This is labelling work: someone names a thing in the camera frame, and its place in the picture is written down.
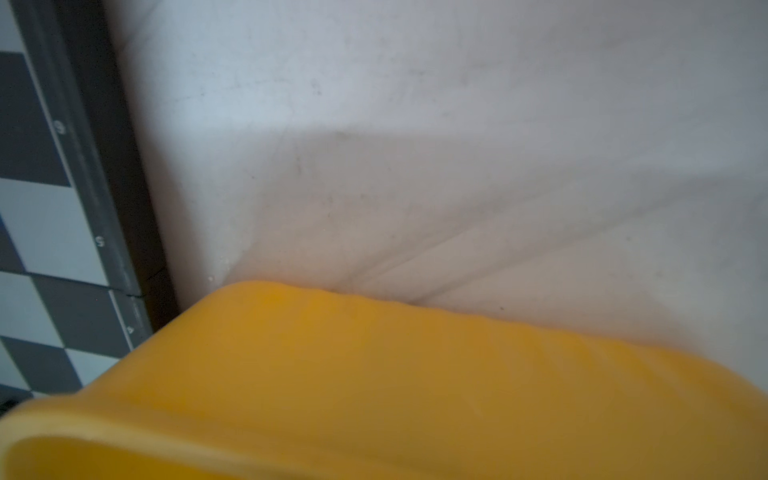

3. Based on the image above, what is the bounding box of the yellow tray with black pieces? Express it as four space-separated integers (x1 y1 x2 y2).
1 282 767 479

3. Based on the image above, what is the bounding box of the black and silver chessboard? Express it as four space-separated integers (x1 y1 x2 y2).
1 1 179 411

